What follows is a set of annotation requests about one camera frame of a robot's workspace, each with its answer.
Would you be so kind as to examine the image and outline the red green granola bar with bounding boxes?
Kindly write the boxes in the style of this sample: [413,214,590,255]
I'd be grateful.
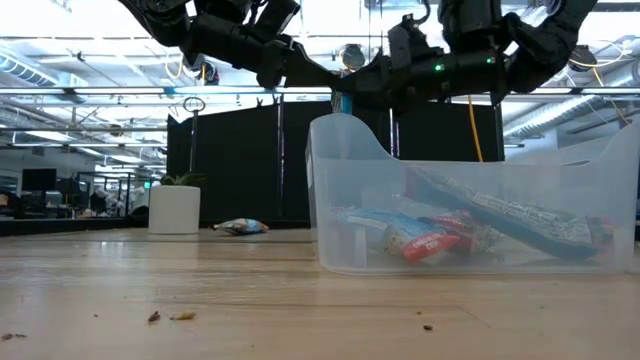
[419,209,506,257]

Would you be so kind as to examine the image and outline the blue granola bar red end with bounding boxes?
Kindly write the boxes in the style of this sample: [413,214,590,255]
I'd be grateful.
[333,208,462,265]

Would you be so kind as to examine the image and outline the light blue orange granola bar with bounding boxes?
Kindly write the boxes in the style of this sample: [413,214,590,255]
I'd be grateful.
[212,217,270,237]

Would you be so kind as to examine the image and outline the small plant in white pot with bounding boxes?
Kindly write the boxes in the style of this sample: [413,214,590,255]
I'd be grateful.
[147,171,207,236]

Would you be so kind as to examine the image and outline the black aluminium table frame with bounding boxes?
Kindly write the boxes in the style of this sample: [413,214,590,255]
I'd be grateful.
[0,215,312,238]

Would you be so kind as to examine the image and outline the black partition panel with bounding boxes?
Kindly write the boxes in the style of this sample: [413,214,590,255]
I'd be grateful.
[166,98,505,225]

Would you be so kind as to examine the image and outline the clear plastic bin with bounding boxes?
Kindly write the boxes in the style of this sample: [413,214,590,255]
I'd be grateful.
[304,112,640,276]

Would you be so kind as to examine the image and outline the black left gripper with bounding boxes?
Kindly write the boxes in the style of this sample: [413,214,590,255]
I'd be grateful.
[182,12,347,95]

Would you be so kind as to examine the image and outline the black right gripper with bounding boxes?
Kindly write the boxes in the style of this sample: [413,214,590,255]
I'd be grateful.
[330,13,508,110]

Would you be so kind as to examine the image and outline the silver blue granola bar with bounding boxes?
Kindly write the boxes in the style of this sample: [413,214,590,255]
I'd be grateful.
[331,91,355,117]

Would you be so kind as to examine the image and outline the blue granola bar orange ends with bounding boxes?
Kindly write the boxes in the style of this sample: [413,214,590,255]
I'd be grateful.
[407,167,619,262]

